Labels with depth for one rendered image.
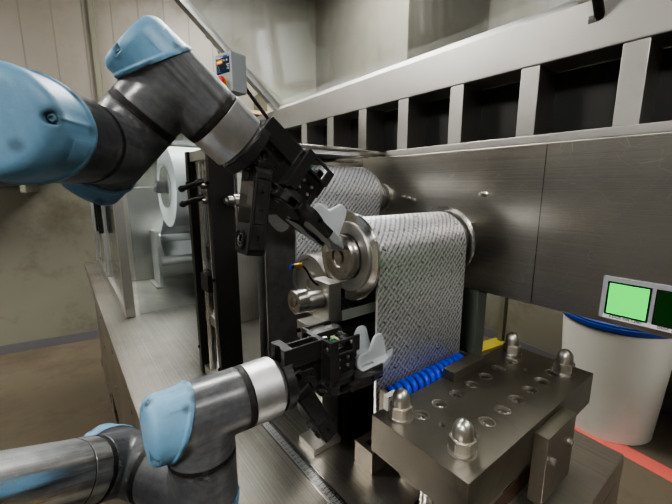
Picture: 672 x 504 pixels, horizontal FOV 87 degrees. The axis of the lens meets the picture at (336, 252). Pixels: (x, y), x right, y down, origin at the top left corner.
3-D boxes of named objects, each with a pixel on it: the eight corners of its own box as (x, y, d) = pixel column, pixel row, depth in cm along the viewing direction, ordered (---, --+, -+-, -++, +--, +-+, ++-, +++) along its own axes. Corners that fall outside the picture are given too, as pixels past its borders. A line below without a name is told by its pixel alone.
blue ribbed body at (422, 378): (380, 403, 59) (380, 383, 58) (455, 364, 72) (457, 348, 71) (395, 413, 56) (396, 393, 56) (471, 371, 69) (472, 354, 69)
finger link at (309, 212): (339, 231, 50) (295, 190, 45) (334, 240, 49) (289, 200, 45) (321, 229, 54) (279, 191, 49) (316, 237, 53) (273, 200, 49)
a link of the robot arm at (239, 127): (205, 139, 38) (184, 146, 45) (238, 168, 41) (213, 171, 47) (245, 90, 40) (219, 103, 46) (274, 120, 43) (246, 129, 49)
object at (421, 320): (373, 396, 59) (375, 288, 56) (456, 355, 73) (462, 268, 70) (375, 397, 59) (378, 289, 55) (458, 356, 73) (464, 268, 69)
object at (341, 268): (321, 268, 61) (327, 227, 59) (330, 267, 63) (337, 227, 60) (348, 288, 56) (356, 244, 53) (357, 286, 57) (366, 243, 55)
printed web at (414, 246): (269, 368, 91) (261, 165, 82) (340, 344, 105) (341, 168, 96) (374, 459, 61) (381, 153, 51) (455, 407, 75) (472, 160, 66)
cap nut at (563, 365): (548, 371, 65) (550, 348, 64) (556, 365, 67) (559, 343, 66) (570, 379, 62) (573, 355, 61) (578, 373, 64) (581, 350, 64)
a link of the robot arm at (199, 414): (141, 450, 41) (134, 382, 39) (233, 413, 48) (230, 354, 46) (156, 496, 35) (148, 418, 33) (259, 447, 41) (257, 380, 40)
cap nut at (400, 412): (382, 415, 53) (383, 387, 52) (399, 405, 55) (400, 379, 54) (401, 428, 50) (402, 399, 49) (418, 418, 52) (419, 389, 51)
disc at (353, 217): (321, 289, 66) (320, 209, 63) (324, 289, 66) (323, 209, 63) (378, 310, 54) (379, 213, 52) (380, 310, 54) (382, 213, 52)
